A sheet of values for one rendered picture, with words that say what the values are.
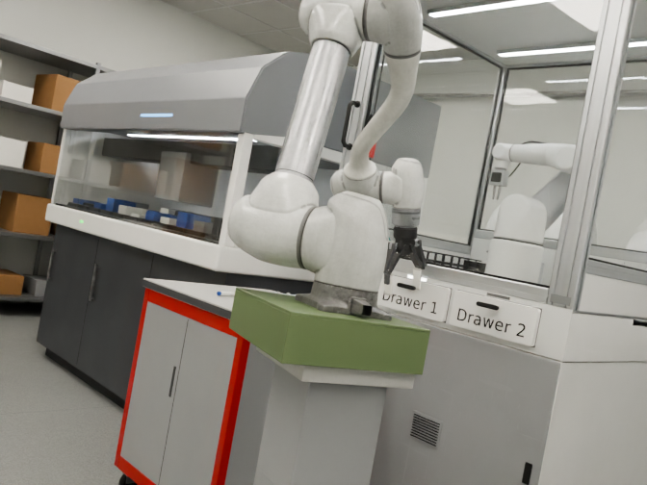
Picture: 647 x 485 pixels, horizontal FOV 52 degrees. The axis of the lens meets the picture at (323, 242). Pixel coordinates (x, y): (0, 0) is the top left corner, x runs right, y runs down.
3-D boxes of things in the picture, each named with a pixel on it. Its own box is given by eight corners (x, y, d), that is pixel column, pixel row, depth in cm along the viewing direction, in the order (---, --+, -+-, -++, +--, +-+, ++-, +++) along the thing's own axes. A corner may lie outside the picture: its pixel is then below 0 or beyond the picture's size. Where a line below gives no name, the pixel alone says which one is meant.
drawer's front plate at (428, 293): (442, 322, 212) (448, 288, 212) (375, 303, 233) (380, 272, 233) (445, 322, 213) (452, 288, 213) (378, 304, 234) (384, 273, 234)
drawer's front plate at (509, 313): (530, 346, 189) (538, 308, 189) (448, 323, 210) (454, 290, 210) (534, 346, 190) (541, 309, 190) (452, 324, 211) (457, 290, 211)
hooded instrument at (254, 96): (179, 470, 266) (259, 26, 263) (20, 351, 401) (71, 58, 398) (379, 443, 348) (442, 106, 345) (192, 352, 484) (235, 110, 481)
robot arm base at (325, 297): (327, 314, 141) (332, 288, 141) (293, 298, 162) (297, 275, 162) (401, 324, 148) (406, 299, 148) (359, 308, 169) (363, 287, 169)
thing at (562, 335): (562, 361, 184) (572, 310, 183) (316, 292, 258) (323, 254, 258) (684, 361, 249) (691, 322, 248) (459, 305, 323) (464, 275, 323)
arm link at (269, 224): (293, 260, 151) (209, 243, 159) (314, 278, 166) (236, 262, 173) (375, -28, 169) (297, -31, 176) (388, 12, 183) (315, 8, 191)
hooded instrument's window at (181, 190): (219, 244, 267) (240, 133, 266) (51, 203, 397) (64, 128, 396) (401, 270, 345) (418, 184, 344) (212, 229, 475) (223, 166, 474)
